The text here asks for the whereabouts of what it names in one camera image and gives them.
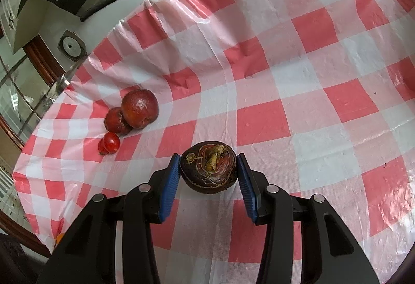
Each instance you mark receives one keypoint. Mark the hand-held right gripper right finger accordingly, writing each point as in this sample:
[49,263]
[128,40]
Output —
[248,190]

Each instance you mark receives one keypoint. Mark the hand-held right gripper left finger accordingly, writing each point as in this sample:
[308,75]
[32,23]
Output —
[169,190]

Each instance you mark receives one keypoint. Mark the dark brown water chestnut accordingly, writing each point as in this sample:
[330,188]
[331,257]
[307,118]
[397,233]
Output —
[209,173]

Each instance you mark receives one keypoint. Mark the small dark red apple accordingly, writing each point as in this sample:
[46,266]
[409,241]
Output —
[115,121]

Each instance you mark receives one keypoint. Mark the large dark red apple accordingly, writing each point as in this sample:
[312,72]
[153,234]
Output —
[140,107]

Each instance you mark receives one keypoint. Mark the red white checked tablecloth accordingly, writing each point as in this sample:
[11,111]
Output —
[291,76]

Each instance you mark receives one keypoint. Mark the stainless steel bowl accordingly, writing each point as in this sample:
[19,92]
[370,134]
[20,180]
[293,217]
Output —
[64,78]

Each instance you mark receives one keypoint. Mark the round grey dial device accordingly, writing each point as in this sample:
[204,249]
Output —
[70,45]

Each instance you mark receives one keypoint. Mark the glass door with metal bars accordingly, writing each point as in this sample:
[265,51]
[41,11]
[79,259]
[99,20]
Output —
[16,92]

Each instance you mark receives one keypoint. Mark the grey cabinet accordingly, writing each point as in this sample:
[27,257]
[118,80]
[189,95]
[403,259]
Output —
[27,24]

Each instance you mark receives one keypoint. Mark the brown wooden door frame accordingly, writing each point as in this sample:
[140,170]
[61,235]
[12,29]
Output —
[45,60]

